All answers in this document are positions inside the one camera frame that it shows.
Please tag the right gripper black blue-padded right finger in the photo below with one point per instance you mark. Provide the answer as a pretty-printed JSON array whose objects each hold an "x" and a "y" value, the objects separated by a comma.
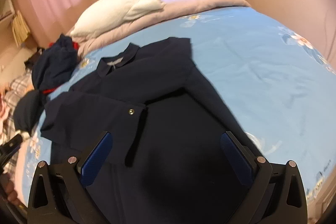
[{"x": 275, "y": 192}]

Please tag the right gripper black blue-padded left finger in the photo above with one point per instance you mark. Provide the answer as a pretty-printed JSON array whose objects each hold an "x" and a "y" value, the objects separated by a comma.
[{"x": 58, "y": 192}]

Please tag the dark navy collared shirt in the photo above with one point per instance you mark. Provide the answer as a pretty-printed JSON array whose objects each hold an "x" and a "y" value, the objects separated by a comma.
[{"x": 166, "y": 119}]

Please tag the person's left hand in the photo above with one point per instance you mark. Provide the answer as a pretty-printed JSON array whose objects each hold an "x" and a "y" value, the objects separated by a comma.
[{"x": 9, "y": 189}]

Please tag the plaid grey cloth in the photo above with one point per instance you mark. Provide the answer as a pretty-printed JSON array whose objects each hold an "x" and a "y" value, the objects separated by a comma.
[{"x": 11, "y": 93}]

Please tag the beige pillow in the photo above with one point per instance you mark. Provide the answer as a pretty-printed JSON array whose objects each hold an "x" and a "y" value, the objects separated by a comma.
[{"x": 16, "y": 66}]

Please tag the black small garment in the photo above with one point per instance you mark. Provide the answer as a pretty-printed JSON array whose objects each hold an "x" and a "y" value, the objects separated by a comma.
[{"x": 30, "y": 62}]

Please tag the navy garment with red trim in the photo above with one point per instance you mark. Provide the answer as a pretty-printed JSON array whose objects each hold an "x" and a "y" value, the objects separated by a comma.
[{"x": 52, "y": 69}]

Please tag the straw tassel hanging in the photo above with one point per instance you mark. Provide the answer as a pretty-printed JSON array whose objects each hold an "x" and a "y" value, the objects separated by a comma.
[{"x": 20, "y": 29}]

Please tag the white fluffy folded blanket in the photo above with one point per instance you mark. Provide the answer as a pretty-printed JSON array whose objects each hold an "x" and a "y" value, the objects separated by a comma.
[{"x": 105, "y": 15}]

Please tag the lilac folded quilt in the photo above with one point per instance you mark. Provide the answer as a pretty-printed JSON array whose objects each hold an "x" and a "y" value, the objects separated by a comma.
[{"x": 172, "y": 9}]

